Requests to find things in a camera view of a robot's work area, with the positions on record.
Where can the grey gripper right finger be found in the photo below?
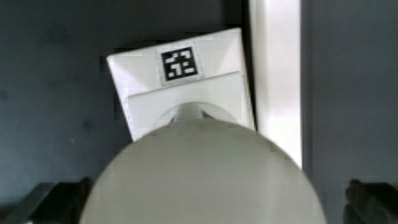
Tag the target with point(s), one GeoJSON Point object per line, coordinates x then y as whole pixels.
{"type": "Point", "coordinates": [371, 203]}

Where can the white lamp bulb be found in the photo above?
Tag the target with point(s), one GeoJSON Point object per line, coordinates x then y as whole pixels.
{"type": "Point", "coordinates": [202, 174]}

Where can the white right rail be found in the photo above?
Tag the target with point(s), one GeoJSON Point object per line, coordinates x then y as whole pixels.
{"type": "Point", "coordinates": [275, 60]}

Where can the white lamp base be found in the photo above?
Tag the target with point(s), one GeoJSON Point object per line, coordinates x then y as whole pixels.
{"type": "Point", "coordinates": [183, 72]}

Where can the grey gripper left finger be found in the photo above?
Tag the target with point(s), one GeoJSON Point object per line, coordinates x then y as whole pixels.
{"type": "Point", "coordinates": [51, 204]}

